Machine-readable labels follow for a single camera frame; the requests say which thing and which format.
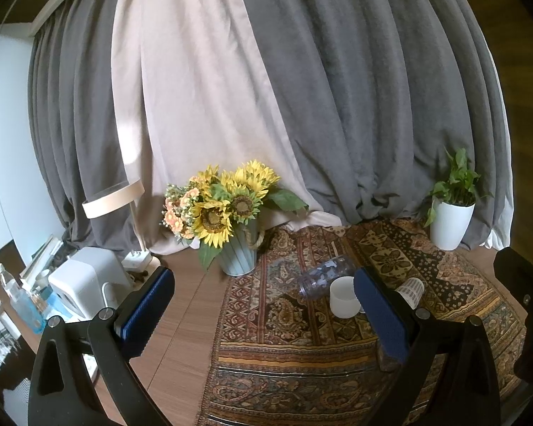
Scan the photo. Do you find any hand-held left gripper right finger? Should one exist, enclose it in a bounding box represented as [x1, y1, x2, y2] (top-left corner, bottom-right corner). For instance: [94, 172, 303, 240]
[354, 268, 502, 426]

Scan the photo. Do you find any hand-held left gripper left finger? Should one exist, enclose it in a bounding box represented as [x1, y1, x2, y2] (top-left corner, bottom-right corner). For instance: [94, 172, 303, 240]
[28, 266, 175, 426]

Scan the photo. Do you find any white frosted cup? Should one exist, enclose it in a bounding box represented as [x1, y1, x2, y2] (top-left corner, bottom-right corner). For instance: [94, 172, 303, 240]
[329, 276, 365, 319]

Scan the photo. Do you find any white printed cup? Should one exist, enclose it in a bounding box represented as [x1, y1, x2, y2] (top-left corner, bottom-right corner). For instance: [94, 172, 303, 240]
[395, 277, 426, 310]

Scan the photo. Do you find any white box appliance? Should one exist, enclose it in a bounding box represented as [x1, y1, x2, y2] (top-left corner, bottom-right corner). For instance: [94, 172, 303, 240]
[48, 247, 133, 323]

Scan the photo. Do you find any clear plastic bottle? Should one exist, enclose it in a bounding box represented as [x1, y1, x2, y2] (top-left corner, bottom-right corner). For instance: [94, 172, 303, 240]
[297, 255, 360, 298]

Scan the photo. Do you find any white sheer curtain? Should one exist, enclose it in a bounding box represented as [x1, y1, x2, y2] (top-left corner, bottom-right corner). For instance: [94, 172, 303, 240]
[483, 53, 516, 250]

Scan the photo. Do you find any patterned table cloth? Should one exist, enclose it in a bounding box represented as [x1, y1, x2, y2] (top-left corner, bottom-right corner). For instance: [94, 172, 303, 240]
[195, 217, 530, 426]

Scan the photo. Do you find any pale blue ribbed vase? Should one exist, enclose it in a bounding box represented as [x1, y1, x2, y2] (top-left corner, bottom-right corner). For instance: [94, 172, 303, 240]
[217, 224, 267, 276]

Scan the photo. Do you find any sunflower bouquet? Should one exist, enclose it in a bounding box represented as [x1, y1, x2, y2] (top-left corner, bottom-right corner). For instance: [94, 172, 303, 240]
[162, 160, 310, 271]

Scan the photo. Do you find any white plant pot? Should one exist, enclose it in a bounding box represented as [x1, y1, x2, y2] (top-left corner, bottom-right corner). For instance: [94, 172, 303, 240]
[430, 200, 476, 251]

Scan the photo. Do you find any stack of books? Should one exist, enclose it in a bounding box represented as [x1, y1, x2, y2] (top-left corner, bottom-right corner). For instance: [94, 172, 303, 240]
[20, 235, 65, 285]

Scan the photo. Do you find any blue liquid bottle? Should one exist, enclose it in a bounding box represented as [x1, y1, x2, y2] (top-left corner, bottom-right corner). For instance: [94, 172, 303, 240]
[9, 286, 43, 334]

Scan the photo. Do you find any white round desk lamp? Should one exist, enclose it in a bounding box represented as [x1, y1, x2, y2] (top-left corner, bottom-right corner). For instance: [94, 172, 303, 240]
[82, 177, 154, 272]

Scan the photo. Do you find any clear capped bottle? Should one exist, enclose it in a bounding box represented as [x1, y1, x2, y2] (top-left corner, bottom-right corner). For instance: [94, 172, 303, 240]
[0, 263, 19, 302]

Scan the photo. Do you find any green potted plant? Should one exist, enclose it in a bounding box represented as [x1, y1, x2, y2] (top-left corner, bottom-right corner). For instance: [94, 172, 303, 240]
[424, 148, 495, 228]

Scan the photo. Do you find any grey curtain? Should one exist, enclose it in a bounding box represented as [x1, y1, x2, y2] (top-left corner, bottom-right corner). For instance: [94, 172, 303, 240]
[28, 2, 148, 250]
[231, 0, 512, 250]

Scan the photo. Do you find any beige curtain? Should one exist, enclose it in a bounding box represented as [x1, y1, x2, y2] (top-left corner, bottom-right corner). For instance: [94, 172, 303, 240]
[110, 0, 348, 257]

